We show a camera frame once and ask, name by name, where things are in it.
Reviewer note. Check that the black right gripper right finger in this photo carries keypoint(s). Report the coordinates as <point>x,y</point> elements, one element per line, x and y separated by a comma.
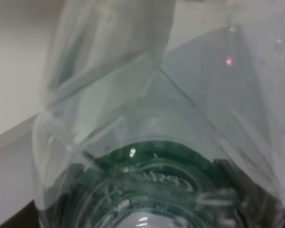
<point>257,208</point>

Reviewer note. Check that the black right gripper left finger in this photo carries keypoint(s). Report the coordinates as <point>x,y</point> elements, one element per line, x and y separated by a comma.
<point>58,196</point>

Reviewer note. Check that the clear green plastic bottle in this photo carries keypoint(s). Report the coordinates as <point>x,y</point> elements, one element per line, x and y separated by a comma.
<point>146,94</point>

